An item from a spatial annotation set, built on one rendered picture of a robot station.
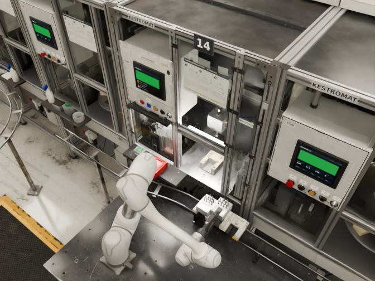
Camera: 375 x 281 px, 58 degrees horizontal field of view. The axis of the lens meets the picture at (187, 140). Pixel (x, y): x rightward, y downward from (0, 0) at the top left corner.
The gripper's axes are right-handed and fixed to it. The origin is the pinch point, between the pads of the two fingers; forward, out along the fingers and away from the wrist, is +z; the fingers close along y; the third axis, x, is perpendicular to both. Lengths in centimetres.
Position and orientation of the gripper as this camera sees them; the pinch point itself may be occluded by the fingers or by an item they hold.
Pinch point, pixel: (217, 213)
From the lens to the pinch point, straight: 227.0
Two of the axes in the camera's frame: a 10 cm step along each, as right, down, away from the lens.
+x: -8.0, -4.2, 4.2
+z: 6.0, -5.7, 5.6
